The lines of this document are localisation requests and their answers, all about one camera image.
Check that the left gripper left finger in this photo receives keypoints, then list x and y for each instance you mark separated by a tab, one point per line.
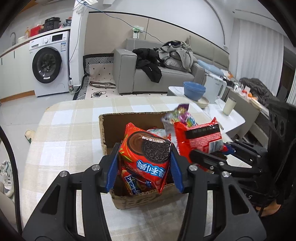
54	217

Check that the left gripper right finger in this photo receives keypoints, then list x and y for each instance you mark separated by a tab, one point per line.
217	208

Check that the small red snack packet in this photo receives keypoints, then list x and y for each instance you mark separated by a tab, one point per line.
204	137

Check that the red corn chips bag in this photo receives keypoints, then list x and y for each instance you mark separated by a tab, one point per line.
134	183

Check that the red Oreo packet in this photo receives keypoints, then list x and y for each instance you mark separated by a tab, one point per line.
145	154

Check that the white red noodle snack bag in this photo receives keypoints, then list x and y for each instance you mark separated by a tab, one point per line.
159	132

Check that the person's right hand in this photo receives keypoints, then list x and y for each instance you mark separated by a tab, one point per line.
271	209

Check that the white sneaker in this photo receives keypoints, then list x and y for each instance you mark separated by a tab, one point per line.
8	181

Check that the white side table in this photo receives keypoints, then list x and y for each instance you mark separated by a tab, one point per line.
229	124

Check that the cream cup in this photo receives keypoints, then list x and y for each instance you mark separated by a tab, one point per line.
229	105

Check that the checked tablecloth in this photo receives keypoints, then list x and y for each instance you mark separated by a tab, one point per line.
68	138

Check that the dark coat on chair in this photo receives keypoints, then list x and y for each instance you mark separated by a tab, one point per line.
258	89

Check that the green slipper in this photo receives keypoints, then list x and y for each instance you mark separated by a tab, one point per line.
29	135

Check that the beige plates stack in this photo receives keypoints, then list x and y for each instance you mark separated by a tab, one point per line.
202	102

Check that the white electric kettle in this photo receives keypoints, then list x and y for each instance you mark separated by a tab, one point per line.
215	87

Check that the brown SF cardboard box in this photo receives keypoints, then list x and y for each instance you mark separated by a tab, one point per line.
112	131

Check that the blue bowls stack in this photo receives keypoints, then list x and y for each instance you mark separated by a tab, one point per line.
193	91

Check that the white curtain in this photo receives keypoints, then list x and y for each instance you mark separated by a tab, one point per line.
260	54

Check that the patterned floor mat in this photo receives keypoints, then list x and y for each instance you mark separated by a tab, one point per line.
97	77

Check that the white base cabinets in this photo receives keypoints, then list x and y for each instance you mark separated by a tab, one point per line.
16	72

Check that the grey clothes pile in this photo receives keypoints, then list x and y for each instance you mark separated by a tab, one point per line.
176	55

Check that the grey sofa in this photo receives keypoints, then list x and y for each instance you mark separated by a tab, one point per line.
129	79

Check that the white washing machine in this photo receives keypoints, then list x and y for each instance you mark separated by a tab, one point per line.
50	63

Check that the black jacket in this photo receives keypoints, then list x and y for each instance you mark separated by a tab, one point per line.
147	61

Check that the faucet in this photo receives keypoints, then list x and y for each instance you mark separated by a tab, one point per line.
13	38

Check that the red box on counter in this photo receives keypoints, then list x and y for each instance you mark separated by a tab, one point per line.
36	30

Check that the black rice cooker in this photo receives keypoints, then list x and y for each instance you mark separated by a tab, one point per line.
52	23

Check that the white wall power strip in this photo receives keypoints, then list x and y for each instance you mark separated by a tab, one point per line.
89	2

